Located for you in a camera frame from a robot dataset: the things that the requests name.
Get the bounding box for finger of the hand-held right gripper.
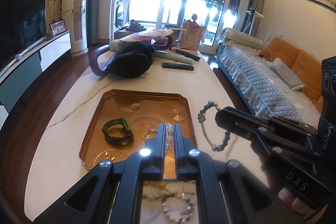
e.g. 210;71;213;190
215;109;322;159
222;106;317;136

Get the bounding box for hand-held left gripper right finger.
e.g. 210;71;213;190
175;123;302;224

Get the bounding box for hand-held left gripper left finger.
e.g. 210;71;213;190
34;123;168;224

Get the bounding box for clear crystal bracelet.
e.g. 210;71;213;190
164;123;175;156

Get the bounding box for green bead bracelet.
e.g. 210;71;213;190
197;100;231;152

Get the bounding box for copper metal tray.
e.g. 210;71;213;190
79;89;198;180

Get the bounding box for person's right hand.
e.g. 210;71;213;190
278;187;318;219

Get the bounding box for green and black smartwatch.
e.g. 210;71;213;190
102;118;134;146

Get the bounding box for pale blue flat box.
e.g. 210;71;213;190
268;61;305;88

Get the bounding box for black remote control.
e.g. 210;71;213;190
162;62;195;71

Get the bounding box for orange sofa cushion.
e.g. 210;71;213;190
260;37;326;113

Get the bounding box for black fluffy earmuffs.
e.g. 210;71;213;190
108;44;155;79

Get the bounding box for white standing rack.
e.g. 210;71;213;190
243;7;264;35

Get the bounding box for pink gift bag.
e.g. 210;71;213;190
180;14;208;51

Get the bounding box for woven hand fan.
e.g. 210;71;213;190
115;28;184;43

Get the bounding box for white and teal television cabinet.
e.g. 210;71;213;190
0;30;72;114

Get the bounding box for bamboo plant in vase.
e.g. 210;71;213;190
42;0;84;39

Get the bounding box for white tower air conditioner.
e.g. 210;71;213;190
64;0;105;54

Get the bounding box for white rod with blue end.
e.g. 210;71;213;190
14;34;46;60

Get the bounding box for black flat television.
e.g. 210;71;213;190
0;0;48;69

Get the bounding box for pale pink bead bracelet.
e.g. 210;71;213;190
143;128;159;143

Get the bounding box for small pearl chain bracelet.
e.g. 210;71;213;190
161;181;185;195

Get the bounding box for mixed stone bead bracelet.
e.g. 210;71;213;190
144;191;195;204

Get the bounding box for white charger with cable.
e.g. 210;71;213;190
259;49;282;67

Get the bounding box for white grey bead bracelet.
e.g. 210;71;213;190
160;201;195;224

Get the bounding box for small photo frame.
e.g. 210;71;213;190
50;19;67;35

